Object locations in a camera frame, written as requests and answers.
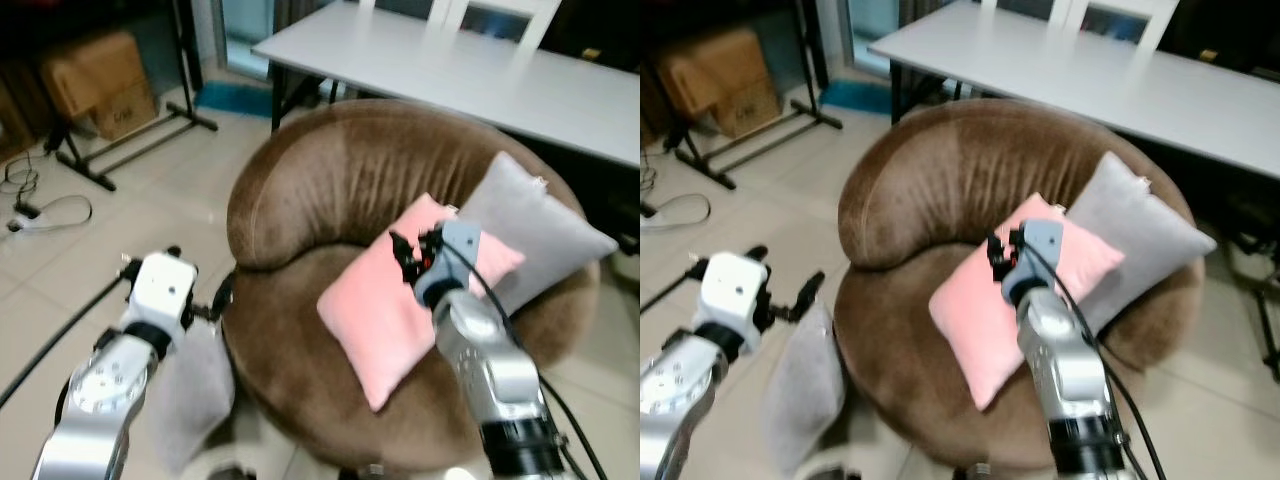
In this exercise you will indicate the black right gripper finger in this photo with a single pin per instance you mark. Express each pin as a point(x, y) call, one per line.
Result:
point(997, 250)
point(404, 252)

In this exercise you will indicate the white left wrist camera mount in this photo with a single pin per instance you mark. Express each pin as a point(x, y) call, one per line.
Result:
point(732, 290)
point(162, 285)

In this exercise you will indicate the grey velvet pillow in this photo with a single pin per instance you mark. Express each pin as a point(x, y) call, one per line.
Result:
point(535, 225)
point(195, 395)
point(800, 390)
point(1140, 225)

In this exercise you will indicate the white chair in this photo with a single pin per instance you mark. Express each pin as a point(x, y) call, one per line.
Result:
point(442, 8)
point(1160, 18)
point(535, 22)

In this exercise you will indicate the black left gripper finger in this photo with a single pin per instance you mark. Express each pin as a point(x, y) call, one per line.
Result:
point(128, 268)
point(224, 295)
point(810, 292)
point(693, 261)

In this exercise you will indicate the brown cardboard box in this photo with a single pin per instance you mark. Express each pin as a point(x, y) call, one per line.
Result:
point(95, 80)
point(720, 80)

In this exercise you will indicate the small yellow object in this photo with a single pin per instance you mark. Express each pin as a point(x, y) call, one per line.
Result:
point(1209, 55)
point(591, 54)

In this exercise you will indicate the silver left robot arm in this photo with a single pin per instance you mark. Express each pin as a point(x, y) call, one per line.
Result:
point(675, 395)
point(100, 390)

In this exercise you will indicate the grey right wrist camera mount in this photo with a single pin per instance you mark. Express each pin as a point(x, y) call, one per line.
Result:
point(455, 260)
point(1038, 255)

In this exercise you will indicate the brown round velvet sofa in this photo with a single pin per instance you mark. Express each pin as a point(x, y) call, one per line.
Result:
point(330, 190)
point(940, 190)

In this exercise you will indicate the white long table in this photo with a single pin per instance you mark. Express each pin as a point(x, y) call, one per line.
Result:
point(1080, 80)
point(470, 80)

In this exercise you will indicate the black metal rack stand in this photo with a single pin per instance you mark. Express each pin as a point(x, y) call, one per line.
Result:
point(750, 143)
point(130, 143)

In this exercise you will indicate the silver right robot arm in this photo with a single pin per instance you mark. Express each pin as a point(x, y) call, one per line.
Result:
point(1070, 375)
point(495, 375)

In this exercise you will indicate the blue floor mat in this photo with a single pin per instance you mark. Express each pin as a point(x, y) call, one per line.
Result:
point(855, 96)
point(235, 98)

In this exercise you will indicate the pink square pillow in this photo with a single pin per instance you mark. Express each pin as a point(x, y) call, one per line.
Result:
point(375, 305)
point(980, 310)

